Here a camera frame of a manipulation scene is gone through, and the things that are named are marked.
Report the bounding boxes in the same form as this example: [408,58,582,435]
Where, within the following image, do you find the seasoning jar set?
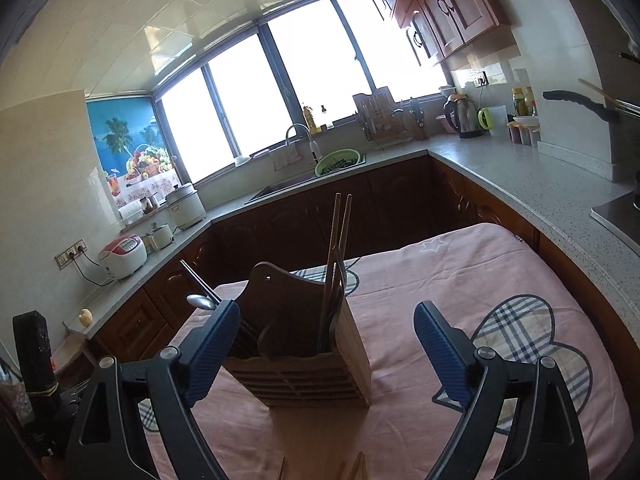
[507,116,542,147]

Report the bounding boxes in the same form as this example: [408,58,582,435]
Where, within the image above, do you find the green colander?
[315,148,362,177]

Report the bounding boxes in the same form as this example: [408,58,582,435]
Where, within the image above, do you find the steel electric kettle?
[442,92,487,139]

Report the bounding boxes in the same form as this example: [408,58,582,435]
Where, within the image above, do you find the condiment bottles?
[511,86,538,118]

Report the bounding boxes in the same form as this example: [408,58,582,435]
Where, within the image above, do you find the white paper roll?
[119,200,146,225]

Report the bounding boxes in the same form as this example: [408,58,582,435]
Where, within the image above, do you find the upper wooden cabinets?
[350,0,511,68]

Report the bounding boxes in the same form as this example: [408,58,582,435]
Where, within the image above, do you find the black power cord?
[75,252,113,287]

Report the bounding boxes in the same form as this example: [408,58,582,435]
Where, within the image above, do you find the grey kitchen countertop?
[65,135,640,361]

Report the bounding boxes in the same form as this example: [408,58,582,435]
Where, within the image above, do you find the kitchen sink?
[245,152,368,204]

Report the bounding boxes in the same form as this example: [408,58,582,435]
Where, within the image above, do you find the pink dishcloth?
[272,149,303,171]

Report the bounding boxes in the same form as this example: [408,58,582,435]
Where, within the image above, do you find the wall outlet strip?
[55,241,87,267]

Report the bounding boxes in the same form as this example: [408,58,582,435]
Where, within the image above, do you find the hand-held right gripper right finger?
[413,301,591,480]

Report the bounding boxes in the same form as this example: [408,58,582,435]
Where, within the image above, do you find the large white rice cooker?
[165,183,207,231]

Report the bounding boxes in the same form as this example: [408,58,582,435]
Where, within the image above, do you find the pink printed tablecloth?
[137,222,636,480]

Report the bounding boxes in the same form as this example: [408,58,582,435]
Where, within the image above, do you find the green handled pitcher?
[477,105,508,137]

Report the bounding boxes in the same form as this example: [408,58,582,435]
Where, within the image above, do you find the black wok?
[542,89,640,123]

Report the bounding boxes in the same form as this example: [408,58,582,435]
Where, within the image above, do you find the curved metal faucet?
[285,123,321,163]

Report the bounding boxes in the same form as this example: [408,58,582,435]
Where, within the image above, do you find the small white pot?
[149,222,175,251]

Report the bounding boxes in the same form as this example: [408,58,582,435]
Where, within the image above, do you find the red white rice cooker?
[97,234,148,281]

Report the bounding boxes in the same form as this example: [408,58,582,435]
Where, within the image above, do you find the large kitchen window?
[155,0,451,183]

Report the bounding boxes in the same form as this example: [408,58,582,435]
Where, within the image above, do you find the wooden utensil holder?
[220,261,373,408]

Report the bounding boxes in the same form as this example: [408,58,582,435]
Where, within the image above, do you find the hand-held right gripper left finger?
[64,299,242,480]

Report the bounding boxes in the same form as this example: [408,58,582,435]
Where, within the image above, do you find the beach fruit window poster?
[86,97,181,208]

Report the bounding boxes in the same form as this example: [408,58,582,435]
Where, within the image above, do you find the dish rack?
[352,86,413,148]

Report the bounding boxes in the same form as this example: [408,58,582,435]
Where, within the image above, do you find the gas stove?
[590,192,640,241]

